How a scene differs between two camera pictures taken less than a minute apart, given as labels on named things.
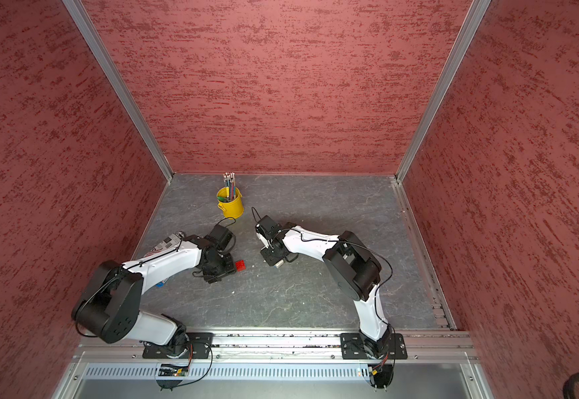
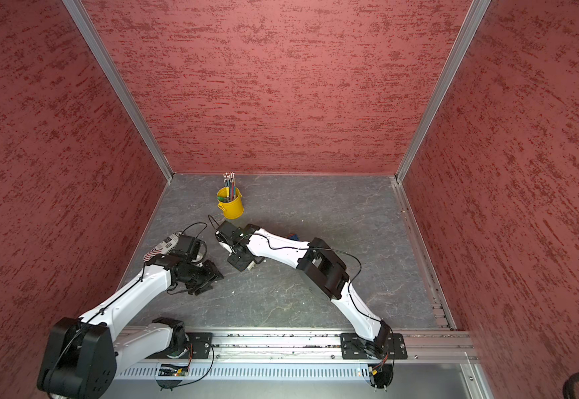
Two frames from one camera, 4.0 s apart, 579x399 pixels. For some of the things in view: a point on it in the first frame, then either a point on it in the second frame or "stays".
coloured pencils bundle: [230, 190] stays
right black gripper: [270, 259] to [239, 264]
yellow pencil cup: [229, 199] stays
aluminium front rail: [455, 346] stays
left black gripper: [229, 269] to [212, 275]
